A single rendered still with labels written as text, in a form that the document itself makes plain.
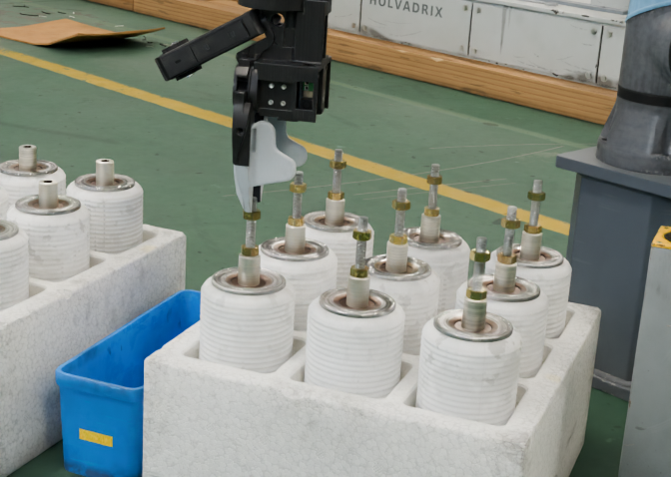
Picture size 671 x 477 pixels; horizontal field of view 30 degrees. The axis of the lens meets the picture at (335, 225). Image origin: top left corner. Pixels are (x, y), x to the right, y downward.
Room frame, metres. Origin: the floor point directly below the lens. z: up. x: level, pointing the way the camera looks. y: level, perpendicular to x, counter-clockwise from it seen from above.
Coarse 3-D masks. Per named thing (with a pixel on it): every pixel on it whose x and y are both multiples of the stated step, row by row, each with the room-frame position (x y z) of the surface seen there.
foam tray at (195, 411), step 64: (576, 320) 1.33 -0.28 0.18; (192, 384) 1.13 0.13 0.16; (256, 384) 1.11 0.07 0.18; (576, 384) 1.26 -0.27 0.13; (192, 448) 1.13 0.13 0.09; (256, 448) 1.10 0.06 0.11; (320, 448) 1.08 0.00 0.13; (384, 448) 1.06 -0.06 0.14; (448, 448) 1.04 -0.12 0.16; (512, 448) 1.02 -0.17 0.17; (576, 448) 1.32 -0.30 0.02
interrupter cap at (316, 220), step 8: (304, 216) 1.42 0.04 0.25; (312, 216) 1.43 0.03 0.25; (320, 216) 1.43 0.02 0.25; (344, 216) 1.44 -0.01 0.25; (352, 216) 1.44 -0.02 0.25; (312, 224) 1.40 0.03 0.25; (320, 224) 1.40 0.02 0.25; (344, 224) 1.41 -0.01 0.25; (352, 224) 1.41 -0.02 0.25; (328, 232) 1.38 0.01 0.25; (336, 232) 1.38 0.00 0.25; (344, 232) 1.38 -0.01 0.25
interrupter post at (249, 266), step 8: (240, 256) 1.19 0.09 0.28; (248, 256) 1.19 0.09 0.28; (256, 256) 1.19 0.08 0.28; (240, 264) 1.19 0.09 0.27; (248, 264) 1.18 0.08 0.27; (256, 264) 1.19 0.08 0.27; (240, 272) 1.19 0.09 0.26; (248, 272) 1.18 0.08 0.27; (256, 272) 1.19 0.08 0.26; (240, 280) 1.19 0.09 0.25; (248, 280) 1.18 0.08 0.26; (256, 280) 1.19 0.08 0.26
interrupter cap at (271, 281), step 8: (216, 272) 1.20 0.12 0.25; (224, 272) 1.21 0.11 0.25; (232, 272) 1.21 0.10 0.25; (264, 272) 1.22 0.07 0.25; (272, 272) 1.22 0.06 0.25; (216, 280) 1.18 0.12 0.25; (224, 280) 1.18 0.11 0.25; (232, 280) 1.20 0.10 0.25; (264, 280) 1.20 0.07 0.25; (272, 280) 1.20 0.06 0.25; (280, 280) 1.20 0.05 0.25; (224, 288) 1.16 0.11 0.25; (232, 288) 1.16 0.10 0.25; (240, 288) 1.17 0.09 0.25; (248, 288) 1.17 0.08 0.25; (256, 288) 1.17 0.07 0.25; (264, 288) 1.17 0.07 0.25; (272, 288) 1.17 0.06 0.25; (280, 288) 1.17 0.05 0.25
